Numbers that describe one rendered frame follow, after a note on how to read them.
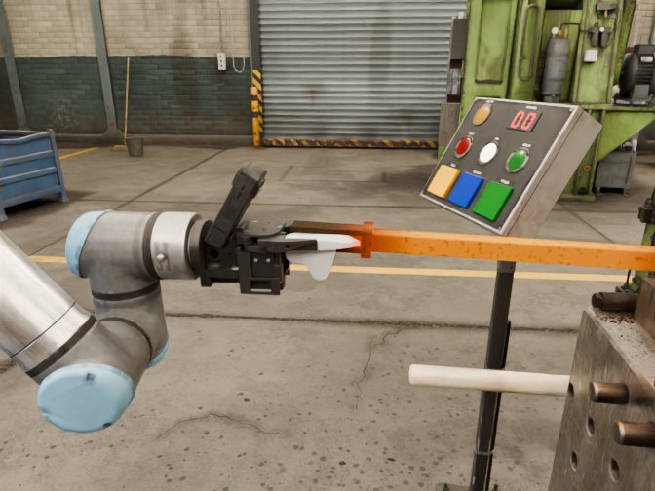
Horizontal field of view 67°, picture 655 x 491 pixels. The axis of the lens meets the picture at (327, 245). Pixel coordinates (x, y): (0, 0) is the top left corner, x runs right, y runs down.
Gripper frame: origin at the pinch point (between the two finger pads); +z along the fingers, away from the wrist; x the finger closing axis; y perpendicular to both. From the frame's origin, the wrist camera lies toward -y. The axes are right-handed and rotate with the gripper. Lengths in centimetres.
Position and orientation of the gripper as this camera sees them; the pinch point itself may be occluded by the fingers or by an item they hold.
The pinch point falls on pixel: (349, 234)
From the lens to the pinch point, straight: 62.4
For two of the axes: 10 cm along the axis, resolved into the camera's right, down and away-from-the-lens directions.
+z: 9.9, 0.2, -1.2
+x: -1.2, 3.3, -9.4
